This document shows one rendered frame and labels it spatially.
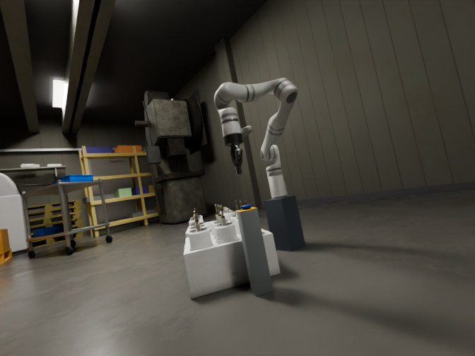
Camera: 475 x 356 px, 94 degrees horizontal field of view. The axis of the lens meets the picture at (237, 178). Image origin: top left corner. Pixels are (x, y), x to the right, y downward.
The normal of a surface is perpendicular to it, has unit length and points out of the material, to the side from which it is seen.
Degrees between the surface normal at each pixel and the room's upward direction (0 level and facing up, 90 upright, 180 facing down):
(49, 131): 90
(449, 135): 90
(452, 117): 90
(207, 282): 90
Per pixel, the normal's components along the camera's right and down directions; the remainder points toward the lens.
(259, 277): 0.20, -0.10
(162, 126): 0.55, -0.12
